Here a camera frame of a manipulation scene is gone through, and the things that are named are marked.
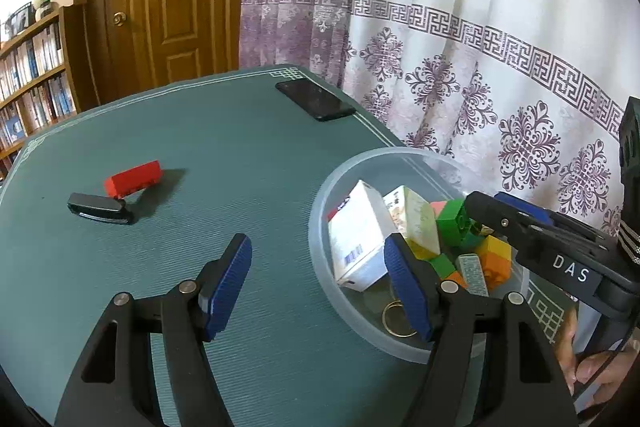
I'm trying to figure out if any green and orange toy block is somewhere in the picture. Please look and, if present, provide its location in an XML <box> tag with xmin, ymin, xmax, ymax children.
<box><xmin>430</xmin><ymin>254</ymin><xmax>468</xmax><ymax>290</ymax></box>

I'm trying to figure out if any yellow cardboard box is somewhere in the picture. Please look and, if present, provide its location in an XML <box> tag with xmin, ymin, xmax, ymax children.
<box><xmin>384</xmin><ymin>186</ymin><xmax>442</xmax><ymax>260</ymax></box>

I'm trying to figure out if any clear plastic bowl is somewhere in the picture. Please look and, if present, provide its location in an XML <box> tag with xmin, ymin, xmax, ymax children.
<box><xmin>307</xmin><ymin>148</ymin><xmax>531</xmax><ymax>365</ymax></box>

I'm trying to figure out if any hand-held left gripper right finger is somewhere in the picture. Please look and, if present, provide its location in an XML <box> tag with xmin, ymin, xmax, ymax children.
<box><xmin>383</xmin><ymin>233</ymin><xmax>581</xmax><ymax>427</ymax></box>

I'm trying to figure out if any pale blue tall carton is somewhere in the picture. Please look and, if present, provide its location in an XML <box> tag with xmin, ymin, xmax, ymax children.
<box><xmin>456</xmin><ymin>254</ymin><xmax>490</xmax><ymax>298</ymax></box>

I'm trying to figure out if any white curtain purple pattern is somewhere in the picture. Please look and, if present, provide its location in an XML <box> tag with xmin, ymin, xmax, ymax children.
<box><xmin>239</xmin><ymin>0</ymin><xmax>640</xmax><ymax>248</ymax></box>

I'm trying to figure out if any orange and yellow toy block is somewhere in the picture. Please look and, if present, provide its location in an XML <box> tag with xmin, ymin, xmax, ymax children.
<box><xmin>475</xmin><ymin>234</ymin><xmax>513</xmax><ymax>290</ymax></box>

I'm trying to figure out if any black smartphone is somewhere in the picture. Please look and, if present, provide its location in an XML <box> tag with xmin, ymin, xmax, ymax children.
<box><xmin>275</xmin><ymin>78</ymin><xmax>357</xmax><ymax>122</ymax></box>

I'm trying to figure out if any red toy block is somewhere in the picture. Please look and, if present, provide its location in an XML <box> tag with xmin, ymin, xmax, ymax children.
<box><xmin>104</xmin><ymin>160</ymin><xmax>165</xmax><ymax>198</ymax></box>

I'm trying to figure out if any green cloth-covered desktop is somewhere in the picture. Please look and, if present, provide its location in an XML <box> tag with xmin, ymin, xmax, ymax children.
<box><xmin>0</xmin><ymin>64</ymin><xmax>581</xmax><ymax>427</ymax></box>

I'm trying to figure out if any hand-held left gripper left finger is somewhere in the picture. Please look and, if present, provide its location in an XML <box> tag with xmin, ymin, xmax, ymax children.
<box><xmin>52</xmin><ymin>233</ymin><xmax>253</xmax><ymax>427</ymax></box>

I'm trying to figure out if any wooden door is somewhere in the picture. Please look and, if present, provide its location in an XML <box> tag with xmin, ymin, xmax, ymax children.
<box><xmin>89</xmin><ymin>0</ymin><xmax>251</xmax><ymax>105</ymax></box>

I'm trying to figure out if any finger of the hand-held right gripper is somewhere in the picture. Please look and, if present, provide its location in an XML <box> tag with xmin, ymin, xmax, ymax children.
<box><xmin>494</xmin><ymin>191</ymin><xmax>608</xmax><ymax>242</ymax></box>
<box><xmin>462</xmin><ymin>191</ymin><xmax>601</xmax><ymax>254</ymax></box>

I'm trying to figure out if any white cardboard box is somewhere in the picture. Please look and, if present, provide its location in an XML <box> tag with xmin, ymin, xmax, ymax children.
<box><xmin>327</xmin><ymin>179</ymin><xmax>396</xmax><ymax>292</ymax></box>

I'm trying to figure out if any gold ring with pearl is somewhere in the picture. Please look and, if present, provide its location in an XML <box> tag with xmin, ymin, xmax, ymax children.
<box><xmin>381</xmin><ymin>300</ymin><xmax>418</xmax><ymax>339</ymax></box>

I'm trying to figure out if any wooden bookshelf with books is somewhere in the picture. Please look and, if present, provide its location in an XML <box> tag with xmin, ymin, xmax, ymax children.
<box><xmin>0</xmin><ymin>4</ymin><xmax>98</xmax><ymax>180</ymax></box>

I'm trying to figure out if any person's right hand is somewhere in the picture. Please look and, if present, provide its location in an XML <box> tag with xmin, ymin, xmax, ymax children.
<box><xmin>555</xmin><ymin>307</ymin><xmax>636</xmax><ymax>413</ymax></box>

